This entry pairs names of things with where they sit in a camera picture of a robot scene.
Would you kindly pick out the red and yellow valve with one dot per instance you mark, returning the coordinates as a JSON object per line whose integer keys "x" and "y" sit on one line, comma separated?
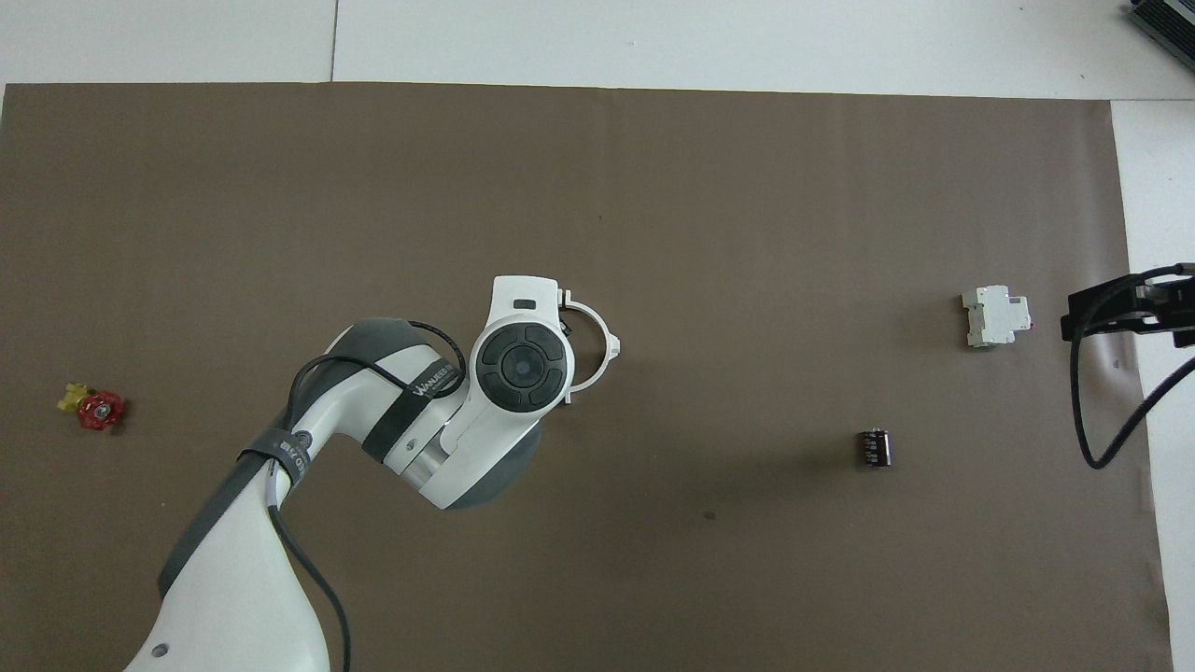
{"x": 100, "y": 411}

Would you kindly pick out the brown paper table mat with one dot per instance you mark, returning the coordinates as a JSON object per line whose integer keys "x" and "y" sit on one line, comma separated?
{"x": 653, "y": 560}

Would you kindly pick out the white circuit breaker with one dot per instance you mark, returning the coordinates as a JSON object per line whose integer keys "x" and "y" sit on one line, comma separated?
{"x": 994, "y": 317}

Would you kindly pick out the grey ribbed device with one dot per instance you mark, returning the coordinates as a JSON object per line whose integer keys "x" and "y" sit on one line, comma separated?
{"x": 1172, "y": 23}

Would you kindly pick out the black cylindrical capacitor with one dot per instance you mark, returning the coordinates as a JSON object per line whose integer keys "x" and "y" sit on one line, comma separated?
{"x": 875, "y": 448}

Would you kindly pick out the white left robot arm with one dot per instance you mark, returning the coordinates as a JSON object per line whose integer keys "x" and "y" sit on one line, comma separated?
{"x": 233, "y": 579}

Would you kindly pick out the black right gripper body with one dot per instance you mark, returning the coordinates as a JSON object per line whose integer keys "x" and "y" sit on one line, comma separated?
{"x": 1186, "y": 331}

